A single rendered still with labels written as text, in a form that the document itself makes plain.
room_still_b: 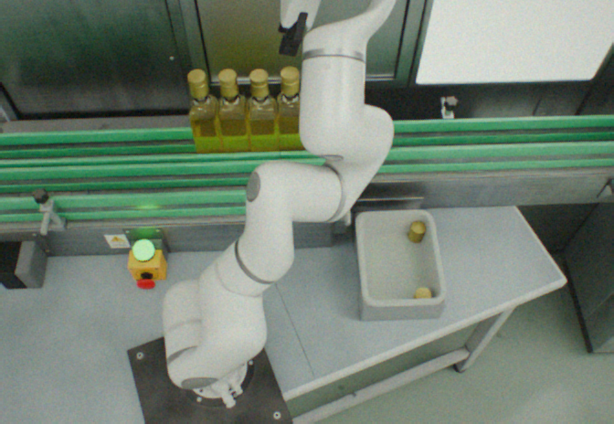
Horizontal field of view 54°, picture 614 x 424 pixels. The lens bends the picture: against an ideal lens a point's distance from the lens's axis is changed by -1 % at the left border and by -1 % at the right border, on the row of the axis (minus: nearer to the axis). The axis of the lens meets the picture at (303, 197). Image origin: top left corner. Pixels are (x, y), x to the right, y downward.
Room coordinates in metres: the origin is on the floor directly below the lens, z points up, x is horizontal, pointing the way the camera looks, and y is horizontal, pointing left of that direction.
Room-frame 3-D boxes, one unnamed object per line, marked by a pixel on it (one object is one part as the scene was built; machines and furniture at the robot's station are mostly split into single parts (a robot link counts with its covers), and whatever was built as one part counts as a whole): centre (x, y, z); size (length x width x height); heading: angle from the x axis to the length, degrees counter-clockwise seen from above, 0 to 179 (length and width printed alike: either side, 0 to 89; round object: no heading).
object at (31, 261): (0.59, 0.62, 0.79); 0.08 x 0.08 x 0.08; 2
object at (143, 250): (0.60, 0.34, 0.84); 0.05 x 0.05 x 0.03
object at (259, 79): (0.80, 0.08, 1.14); 0.04 x 0.04 x 0.04
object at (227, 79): (0.80, 0.14, 1.14); 0.04 x 0.04 x 0.04
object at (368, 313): (0.62, -0.20, 0.79); 0.27 x 0.17 x 0.08; 2
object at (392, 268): (0.59, -0.20, 0.80); 0.22 x 0.17 x 0.09; 2
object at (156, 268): (0.60, 0.34, 0.79); 0.07 x 0.07 x 0.07; 2
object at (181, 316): (0.37, 0.18, 1.01); 0.13 x 0.10 x 0.16; 12
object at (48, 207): (0.61, 0.51, 0.94); 0.07 x 0.04 x 0.13; 2
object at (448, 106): (0.90, -0.32, 0.94); 0.07 x 0.04 x 0.13; 2
